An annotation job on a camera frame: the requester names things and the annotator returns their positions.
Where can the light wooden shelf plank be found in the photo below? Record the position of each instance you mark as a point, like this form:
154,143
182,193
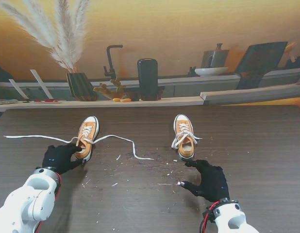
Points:
140,103

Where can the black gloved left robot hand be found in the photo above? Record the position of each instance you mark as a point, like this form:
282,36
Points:
57,157

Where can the grey metal kettle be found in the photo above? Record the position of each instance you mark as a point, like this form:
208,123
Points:
216,58

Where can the black kitchen faucet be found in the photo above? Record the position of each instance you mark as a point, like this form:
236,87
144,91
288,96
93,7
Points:
109,60

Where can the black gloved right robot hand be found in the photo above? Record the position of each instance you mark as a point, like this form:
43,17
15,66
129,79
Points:
213,182

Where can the short white slanted slat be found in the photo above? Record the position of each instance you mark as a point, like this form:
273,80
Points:
17,88

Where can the dark slanted board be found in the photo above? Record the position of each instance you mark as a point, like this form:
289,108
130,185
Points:
261,55

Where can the white pampas grass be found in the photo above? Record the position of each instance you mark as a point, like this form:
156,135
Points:
67,48

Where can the orange fruit pieces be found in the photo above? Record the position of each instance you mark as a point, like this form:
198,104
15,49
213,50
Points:
123,99

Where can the white bowl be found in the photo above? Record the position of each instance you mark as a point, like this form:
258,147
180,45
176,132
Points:
210,71

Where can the black cylindrical canister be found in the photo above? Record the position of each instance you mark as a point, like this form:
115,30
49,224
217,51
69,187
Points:
147,77

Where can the long white slanted slat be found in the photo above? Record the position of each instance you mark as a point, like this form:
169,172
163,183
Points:
40,83

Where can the grey shelf plank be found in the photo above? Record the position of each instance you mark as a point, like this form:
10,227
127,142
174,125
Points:
249,95

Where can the dark ribbed vase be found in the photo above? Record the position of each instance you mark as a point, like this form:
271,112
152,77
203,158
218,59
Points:
79,87

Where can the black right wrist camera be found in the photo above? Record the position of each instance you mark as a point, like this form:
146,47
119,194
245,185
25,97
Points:
207,216

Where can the long white spread shoelace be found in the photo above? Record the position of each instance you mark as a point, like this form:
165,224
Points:
43,137

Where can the yellow sneaker with spread lace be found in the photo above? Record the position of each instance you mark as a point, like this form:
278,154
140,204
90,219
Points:
90,119

